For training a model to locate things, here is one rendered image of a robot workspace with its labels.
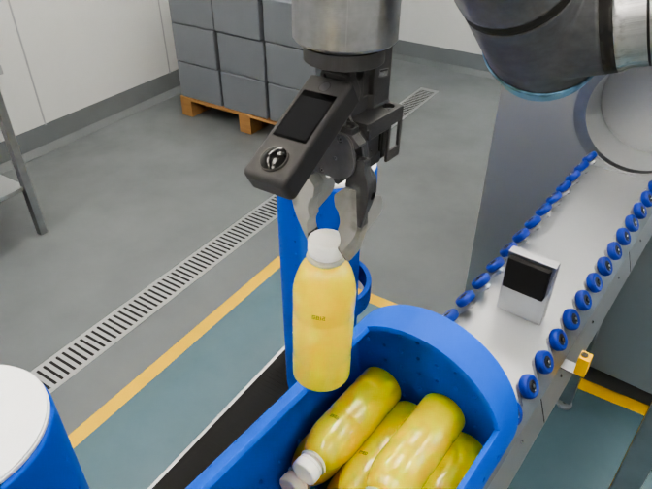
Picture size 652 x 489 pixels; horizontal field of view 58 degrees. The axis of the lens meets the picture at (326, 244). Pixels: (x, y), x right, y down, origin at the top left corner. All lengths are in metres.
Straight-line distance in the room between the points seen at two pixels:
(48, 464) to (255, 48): 3.24
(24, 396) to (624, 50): 0.97
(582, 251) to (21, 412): 1.27
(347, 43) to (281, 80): 3.43
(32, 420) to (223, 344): 1.57
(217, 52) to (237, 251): 1.65
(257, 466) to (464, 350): 0.33
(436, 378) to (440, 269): 2.05
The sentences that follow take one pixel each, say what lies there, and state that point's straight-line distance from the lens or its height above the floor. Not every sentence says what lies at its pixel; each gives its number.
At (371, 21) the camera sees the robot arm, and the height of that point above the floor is 1.68.
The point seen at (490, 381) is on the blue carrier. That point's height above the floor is 1.19.
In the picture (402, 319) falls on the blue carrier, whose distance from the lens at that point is 0.85.
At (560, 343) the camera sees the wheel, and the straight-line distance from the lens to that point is 1.27.
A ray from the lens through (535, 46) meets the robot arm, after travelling 0.49.
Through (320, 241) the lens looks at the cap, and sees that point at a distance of 0.60.
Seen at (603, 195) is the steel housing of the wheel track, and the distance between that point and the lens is 1.87.
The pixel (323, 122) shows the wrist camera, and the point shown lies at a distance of 0.50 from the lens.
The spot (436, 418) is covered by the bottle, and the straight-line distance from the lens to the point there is 0.85.
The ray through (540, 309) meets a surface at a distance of 1.32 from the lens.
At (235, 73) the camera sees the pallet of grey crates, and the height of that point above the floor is 0.41.
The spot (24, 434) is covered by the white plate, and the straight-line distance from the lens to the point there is 1.06.
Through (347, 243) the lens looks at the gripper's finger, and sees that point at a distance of 0.58.
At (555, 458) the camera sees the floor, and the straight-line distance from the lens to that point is 2.32.
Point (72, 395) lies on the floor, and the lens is 2.55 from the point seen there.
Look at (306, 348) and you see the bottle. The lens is 0.67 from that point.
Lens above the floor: 1.81
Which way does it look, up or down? 36 degrees down
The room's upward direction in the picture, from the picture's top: straight up
